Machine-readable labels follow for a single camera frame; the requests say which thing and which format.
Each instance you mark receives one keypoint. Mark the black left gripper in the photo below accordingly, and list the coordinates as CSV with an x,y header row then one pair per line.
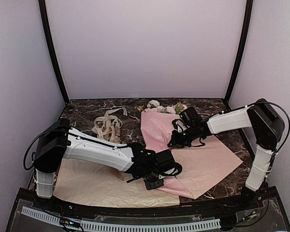
x,y
150,186

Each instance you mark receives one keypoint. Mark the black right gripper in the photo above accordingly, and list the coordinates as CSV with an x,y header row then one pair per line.
x,y
175,142

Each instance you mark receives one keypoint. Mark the black frame post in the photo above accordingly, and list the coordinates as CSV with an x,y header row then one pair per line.
x,y
240,50
51,50

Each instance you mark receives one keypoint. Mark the cream wrapping paper sheet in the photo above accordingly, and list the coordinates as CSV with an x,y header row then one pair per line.
x,y
92,184

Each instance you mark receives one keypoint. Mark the cream printed ribbon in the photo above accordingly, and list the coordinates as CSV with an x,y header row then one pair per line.
x,y
103,122

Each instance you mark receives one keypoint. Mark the grey slotted cable duct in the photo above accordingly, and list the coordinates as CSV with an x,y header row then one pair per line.
x,y
124,224

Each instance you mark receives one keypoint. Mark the right black frame post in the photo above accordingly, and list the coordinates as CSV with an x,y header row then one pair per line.
x,y
240,50

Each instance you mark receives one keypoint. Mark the pink wrapping paper sheet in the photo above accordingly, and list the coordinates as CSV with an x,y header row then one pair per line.
x,y
203,167

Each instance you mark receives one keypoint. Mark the tan satin ribbon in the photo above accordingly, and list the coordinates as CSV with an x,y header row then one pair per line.
x,y
112,134

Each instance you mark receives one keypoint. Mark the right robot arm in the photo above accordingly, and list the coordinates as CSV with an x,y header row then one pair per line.
x,y
268,122

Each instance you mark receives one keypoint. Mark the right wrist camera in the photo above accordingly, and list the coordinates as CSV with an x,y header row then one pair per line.
x,y
189,118

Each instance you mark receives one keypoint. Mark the left black frame post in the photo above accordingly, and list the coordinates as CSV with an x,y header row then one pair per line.
x,y
51,50

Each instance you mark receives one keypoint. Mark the small circuit board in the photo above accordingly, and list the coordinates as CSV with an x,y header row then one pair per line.
x,y
68,223

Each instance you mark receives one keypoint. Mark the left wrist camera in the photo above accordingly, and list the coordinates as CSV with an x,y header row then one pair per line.
x,y
166,165

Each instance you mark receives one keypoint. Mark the pink fake flower bunch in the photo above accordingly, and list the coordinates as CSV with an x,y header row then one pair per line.
x,y
142,108

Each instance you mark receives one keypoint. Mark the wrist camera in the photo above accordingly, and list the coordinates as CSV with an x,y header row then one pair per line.
x,y
189,118
166,165

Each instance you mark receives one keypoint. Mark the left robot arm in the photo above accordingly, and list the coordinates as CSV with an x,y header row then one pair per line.
x,y
60,141

